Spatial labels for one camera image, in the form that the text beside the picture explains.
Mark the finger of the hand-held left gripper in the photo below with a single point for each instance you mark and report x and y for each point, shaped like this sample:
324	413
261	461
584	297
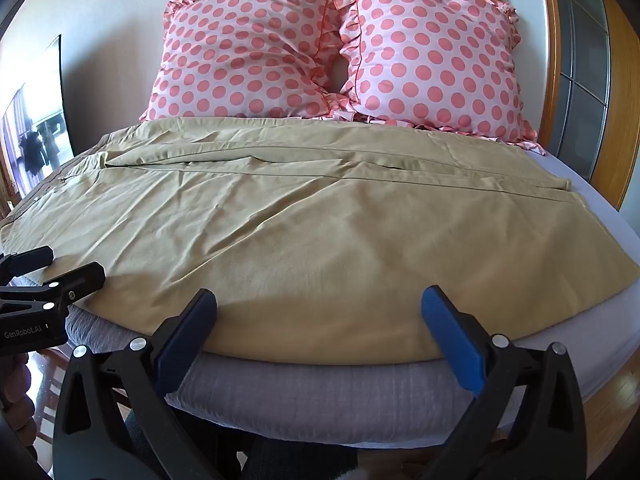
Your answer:
30	260
75	282

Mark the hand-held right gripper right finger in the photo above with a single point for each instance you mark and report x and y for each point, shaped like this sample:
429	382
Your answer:
452	340

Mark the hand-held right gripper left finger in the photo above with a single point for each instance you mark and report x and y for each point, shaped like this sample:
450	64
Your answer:
182	337

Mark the tan bed sheet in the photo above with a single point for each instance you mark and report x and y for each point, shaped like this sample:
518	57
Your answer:
300	240

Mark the person's left hand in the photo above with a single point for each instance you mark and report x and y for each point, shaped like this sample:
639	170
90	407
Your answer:
12	385

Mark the bed with grey sheet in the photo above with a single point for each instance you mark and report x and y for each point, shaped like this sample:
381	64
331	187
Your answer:
300	395

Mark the pink polka dot pillow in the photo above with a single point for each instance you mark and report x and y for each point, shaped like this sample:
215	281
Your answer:
240	55
430	65

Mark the glass panel wooden door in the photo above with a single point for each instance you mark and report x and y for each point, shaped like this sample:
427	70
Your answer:
585	75

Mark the wall poster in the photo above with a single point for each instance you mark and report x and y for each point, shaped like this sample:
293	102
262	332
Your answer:
40	130

